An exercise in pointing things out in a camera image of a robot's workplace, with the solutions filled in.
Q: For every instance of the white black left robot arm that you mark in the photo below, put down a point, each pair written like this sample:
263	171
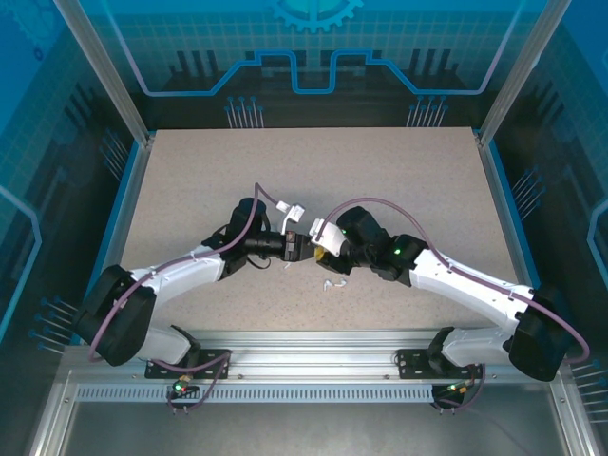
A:
180	273

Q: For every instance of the small LED connector board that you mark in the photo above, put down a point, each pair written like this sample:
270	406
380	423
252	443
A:
183	388
455	389

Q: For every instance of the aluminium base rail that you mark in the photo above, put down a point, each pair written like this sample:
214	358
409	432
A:
309	354

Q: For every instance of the blue aluminium table side rail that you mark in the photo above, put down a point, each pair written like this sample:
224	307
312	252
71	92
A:
119	228
501	190

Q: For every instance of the aluminium frame post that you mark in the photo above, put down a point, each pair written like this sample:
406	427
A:
102	71
518	81

